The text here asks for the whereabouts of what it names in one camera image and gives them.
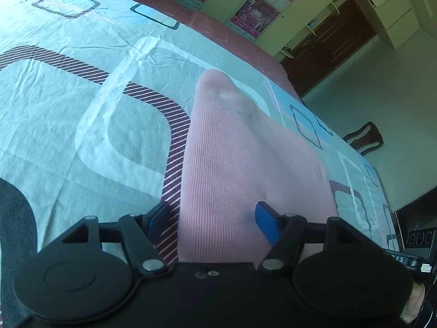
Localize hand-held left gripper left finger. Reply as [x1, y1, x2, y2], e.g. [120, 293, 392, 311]
[61, 201, 170, 278]

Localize dark wooden chair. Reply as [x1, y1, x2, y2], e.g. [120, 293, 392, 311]
[342, 121, 384, 157]

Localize black cloth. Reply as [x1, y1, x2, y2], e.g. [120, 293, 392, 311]
[0, 177, 39, 319]

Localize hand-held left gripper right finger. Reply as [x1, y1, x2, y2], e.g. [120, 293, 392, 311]
[254, 201, 360, 274]

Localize person's right hand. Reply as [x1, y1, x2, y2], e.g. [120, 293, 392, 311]
[409, 282, 427, 326]

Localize corner shelf unit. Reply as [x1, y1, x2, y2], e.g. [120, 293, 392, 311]
[281, 0, 342, 59]

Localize dark brown wooden door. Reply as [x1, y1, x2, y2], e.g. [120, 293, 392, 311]
[280, 0, 378, 98]

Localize light blue patterned bedsheet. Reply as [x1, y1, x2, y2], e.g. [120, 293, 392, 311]
[0, 0, 401, 274]

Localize pink knit sweater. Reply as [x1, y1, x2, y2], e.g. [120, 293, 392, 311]
[178, 69, 339, 269]

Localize reddish pink bed cover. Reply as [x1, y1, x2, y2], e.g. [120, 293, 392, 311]
[126, 0, 305, 104]

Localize pale overhead wall cabinets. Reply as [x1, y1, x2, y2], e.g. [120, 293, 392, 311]
[347, 0, 421, 50]

